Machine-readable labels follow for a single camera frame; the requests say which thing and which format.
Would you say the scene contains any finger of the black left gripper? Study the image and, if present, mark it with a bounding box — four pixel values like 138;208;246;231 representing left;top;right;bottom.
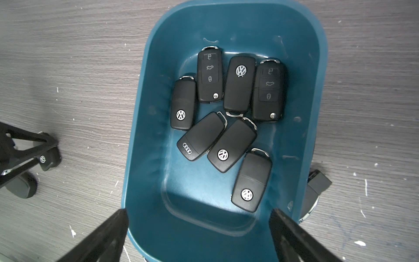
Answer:
1;122;59;187

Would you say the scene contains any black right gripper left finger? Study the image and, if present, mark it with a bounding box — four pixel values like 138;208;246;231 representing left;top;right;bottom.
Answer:
59;209;129;262

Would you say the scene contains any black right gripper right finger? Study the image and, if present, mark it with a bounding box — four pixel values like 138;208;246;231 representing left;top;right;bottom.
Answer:
269;209;341;262

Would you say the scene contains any black Audi car key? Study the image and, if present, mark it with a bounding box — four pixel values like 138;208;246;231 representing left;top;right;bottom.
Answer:
177;111;228;161

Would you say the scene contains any black VW car key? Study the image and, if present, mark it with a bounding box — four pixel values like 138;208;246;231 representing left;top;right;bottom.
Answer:
223;55;256;117

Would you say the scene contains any teal plastic storage box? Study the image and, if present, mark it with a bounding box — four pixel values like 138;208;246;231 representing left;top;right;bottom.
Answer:
120;0;328;262

